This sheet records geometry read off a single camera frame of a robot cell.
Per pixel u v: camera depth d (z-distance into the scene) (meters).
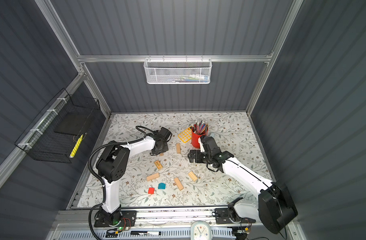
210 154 0.64
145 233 0.69
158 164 0.91
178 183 0.85
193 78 0.91
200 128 0.96
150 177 0.87
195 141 1.08
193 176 0.87
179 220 0.74
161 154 0.95
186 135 1.05
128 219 0.72
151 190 0.83
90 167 0.50
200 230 0.68
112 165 0.53
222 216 0.73
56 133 0.72
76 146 0.69
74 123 0.76
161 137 0.82
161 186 0.84
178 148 0.99
